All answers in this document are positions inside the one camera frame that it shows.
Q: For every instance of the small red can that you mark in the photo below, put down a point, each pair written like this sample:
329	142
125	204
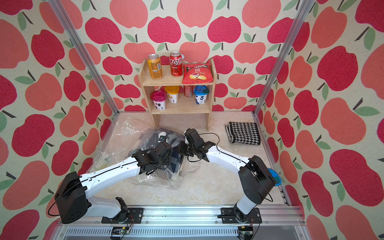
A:
188	91

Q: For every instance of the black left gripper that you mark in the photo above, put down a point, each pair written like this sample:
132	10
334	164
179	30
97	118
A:
170	153

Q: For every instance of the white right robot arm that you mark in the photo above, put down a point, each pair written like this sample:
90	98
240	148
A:
256	179

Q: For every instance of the blue lid cup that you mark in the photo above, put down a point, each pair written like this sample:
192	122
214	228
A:
201	94

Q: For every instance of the yellow lid cup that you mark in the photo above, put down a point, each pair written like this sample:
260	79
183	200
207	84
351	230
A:
172	93

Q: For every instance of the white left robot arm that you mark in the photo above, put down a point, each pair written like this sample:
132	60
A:
75	197

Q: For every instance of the black white houndstooth scarf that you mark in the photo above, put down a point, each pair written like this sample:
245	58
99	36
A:
243	133

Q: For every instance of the pink lid cup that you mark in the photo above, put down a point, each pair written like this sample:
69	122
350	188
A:
159	99

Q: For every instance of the aluminium frame post left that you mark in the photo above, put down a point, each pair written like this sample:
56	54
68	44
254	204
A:
71	31

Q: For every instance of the aluminium frame post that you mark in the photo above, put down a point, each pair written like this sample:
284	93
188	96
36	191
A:
71	31
287	46

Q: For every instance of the blue round object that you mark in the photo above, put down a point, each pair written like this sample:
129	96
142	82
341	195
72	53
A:
276	176

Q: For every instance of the wooden two-tier shelf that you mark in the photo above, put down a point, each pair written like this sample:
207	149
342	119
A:
167	96

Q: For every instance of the orange drink can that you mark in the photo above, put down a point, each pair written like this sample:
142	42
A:
155	66

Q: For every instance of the aluminium frame post right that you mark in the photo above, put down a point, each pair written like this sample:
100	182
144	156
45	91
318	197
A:
287	46

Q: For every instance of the red chips bag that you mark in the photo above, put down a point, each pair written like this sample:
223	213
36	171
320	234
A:
197	74

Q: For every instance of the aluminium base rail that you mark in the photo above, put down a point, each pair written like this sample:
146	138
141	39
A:
272	222

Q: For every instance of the navy blue plaid scarf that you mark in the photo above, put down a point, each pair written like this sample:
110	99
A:
151	138

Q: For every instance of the clear plastic vacuum bag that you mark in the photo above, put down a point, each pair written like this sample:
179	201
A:
124	142

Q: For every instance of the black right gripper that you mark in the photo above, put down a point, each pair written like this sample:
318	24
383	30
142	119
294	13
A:
181	147

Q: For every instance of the red cola can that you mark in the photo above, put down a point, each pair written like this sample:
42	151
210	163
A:
176	63

